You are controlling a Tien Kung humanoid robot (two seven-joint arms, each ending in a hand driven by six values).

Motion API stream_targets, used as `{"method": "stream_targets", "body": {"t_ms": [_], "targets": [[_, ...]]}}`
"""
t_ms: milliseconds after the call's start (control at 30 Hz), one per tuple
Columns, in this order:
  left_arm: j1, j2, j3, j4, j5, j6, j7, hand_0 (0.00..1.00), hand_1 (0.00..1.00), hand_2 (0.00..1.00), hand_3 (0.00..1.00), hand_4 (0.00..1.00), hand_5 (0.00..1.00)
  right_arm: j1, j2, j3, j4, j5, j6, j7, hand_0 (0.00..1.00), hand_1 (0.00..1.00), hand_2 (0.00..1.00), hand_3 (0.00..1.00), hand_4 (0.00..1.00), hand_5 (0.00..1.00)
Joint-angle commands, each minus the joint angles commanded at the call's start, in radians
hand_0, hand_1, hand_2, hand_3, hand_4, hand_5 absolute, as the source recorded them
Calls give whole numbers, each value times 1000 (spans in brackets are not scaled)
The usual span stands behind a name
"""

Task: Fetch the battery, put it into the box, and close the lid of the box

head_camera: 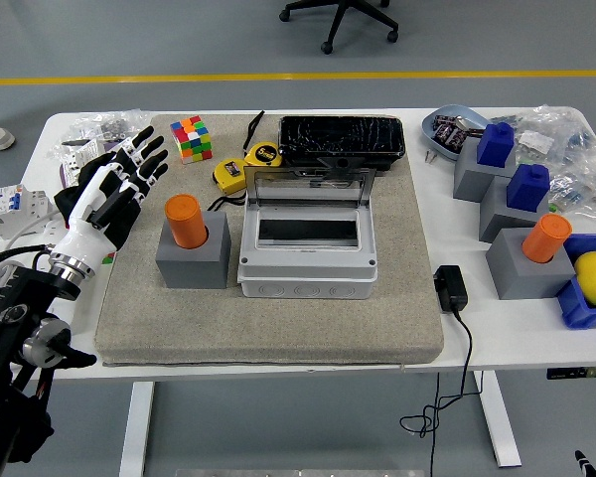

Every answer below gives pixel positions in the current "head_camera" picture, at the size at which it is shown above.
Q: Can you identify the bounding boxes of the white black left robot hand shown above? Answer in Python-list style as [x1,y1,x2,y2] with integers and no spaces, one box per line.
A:
[49,125,171,264]

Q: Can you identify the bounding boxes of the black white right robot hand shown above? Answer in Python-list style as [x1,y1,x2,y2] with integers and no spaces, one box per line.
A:
[574,449,596,477]

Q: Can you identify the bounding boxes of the orange cylinder battery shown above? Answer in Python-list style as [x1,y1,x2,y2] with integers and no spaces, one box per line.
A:
[164,194,209,248]
[521,213,573,264]

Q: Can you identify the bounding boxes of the grey electrical box with lid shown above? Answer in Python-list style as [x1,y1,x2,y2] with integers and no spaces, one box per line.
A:
[236,166,379,300]

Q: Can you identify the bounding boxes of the white printed packaging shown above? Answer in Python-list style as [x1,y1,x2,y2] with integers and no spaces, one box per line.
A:
[58,137,105,188]

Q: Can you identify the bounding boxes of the white circuit breaker blue switches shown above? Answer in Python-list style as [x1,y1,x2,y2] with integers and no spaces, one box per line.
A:
[0,183,49,240]

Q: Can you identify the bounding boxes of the table control panel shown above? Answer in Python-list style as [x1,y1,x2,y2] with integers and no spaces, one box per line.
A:
[545,366,596,382]

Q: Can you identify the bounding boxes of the white table leg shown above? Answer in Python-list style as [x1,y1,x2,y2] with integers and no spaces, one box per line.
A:
[118,381,156,477]
[471,370,522,468]

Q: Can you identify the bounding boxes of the clear bags of metal parts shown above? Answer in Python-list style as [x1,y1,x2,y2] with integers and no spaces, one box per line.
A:
[47,108,153,160]

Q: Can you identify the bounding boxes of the grey block with round hole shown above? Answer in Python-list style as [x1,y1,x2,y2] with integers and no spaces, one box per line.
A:
[154,211,230,290]

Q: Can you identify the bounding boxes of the large colourful puzzle cube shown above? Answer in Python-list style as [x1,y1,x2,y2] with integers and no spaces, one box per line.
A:
[169,115,215,164]

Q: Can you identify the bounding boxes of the yellow tape measure with sticker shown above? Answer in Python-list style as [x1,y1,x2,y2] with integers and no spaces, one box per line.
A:
[207,157,250,214]

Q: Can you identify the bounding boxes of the blue plastic bin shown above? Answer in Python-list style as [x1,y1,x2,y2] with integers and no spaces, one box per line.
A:
[554,233,596,330]

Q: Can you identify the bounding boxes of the yellow tape measure marked 5m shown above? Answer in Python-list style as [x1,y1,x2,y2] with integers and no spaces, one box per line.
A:
[240,109,284,168]

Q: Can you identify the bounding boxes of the grey block holder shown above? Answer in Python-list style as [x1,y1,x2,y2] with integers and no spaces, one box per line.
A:
[452,136,518,203]
[479,174,552,243]
[485,227,577,301]

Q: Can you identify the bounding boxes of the grey-brown mat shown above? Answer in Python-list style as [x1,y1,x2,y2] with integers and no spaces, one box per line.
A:
[93,112,446,368]

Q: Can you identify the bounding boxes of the black power adapter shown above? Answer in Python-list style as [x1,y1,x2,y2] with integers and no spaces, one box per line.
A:
[434,264,469,314]

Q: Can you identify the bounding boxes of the blue block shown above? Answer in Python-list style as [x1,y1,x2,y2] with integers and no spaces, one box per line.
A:
[505,163,550,213]
[476,121,516,168]

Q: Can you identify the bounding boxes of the clear bags of small parts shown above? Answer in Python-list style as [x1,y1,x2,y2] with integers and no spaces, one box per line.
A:
[491,103,596,220]

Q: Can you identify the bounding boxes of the black office chair base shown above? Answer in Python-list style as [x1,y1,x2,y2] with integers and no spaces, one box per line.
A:
[278,0,400,55]

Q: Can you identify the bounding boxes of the dark purple circuit board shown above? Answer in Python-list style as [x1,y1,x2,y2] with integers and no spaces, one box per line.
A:
[451,123,486,151]
[430,114,459,145]

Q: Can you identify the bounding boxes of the blue-grey dish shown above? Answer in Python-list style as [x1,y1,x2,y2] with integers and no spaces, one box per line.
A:
[421,103,492,161]

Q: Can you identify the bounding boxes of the black adapter cord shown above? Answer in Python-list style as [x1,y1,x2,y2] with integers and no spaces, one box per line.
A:
[399,307,486,477]

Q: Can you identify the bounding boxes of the black glossy enclosure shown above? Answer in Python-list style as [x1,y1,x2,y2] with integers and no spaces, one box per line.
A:
[277,115,407,173]

